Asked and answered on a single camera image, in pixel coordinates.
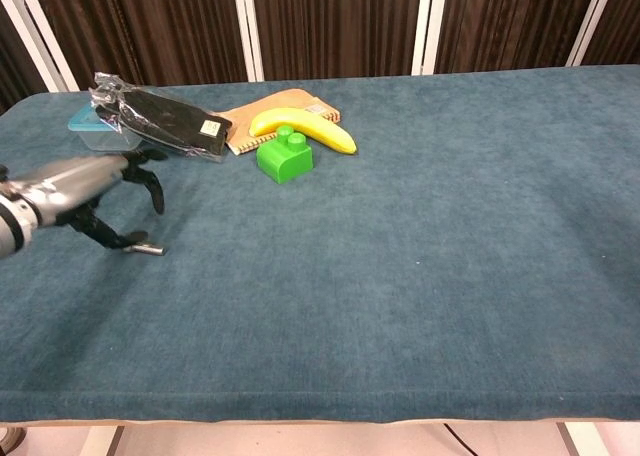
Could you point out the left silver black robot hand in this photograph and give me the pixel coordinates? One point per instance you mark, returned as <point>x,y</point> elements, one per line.
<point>75,181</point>

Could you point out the silver bolt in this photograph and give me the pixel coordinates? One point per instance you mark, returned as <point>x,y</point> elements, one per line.
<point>150,249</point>

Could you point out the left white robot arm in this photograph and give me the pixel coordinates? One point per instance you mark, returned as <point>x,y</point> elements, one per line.
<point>12,226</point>

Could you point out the clear container with blue lid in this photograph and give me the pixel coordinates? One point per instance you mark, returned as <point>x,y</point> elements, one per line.
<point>95,136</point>

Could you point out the black item in plastic bag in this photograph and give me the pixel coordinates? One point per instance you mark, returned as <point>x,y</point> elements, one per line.
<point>165,118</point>

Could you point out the brown fabric screen panel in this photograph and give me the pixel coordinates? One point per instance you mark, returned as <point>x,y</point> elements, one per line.
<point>150,26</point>
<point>515,21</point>
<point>625,31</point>
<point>15,71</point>
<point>340,26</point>

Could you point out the kraft spiral notebook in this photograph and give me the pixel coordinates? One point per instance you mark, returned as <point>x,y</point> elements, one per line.
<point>250,111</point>

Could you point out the green toy building brick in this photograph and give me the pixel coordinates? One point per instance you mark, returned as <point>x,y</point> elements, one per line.
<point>285,163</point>

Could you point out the yellow banana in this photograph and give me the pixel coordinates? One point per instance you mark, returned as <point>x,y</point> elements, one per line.
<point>320,128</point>

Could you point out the white table leg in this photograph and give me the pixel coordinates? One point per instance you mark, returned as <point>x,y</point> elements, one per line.
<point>100,441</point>
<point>580,441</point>

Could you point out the teal velvet tablecloth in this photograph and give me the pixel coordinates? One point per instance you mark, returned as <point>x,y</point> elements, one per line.
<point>375,276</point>

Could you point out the white screen frame post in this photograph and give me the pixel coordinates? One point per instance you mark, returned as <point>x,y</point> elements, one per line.
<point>429,26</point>
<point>595,21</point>
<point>248,26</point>
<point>35,31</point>

